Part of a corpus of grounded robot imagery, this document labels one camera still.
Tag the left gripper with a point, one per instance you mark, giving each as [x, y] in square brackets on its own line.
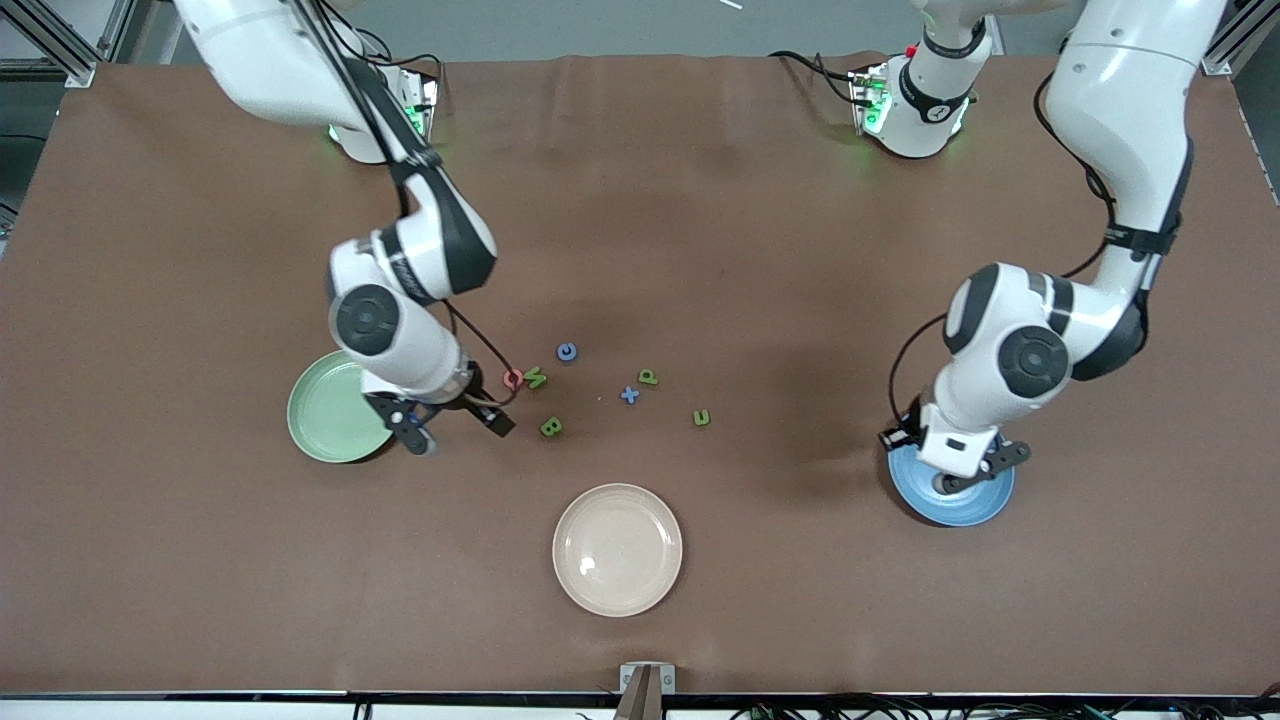
[897, 436]

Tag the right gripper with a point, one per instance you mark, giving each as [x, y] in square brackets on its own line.
[473, 408]

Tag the red foam letter Q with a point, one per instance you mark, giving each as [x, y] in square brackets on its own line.
[507, 379]

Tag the green foam letter N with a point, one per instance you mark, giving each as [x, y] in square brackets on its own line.
[535, 379]

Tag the green foam letter B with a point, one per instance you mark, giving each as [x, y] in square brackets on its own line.
[545, 427]

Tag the green foam letter p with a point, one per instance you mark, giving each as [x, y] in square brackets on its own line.
[642, 380]

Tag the metal arm base panel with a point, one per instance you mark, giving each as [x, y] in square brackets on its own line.
[865, 105]
[428, 110]

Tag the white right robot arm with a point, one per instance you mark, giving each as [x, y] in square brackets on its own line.
[260, 60]

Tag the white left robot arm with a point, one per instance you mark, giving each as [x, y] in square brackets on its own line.
[1130, 100]

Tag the blue plate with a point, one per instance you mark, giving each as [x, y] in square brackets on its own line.
[960, 512]

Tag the green plate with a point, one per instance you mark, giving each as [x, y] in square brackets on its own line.
[325, 420]

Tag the blue foam letter c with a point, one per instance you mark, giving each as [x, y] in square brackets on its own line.
[561, 351]

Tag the beige plate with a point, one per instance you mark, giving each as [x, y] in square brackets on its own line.
[617, 550]

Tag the brown table cover sheet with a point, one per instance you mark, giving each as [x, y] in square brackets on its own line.
[200, 560]

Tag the metal mounting bracket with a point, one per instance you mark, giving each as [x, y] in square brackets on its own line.
[668, 680]

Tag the tan tapered post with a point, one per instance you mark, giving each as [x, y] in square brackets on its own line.
[640, 705]

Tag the white table edge rail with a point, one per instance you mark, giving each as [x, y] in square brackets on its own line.
[150, 710]

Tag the aluminium frame extrusion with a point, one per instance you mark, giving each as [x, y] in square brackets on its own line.
[1222, 65]
[75, 72]

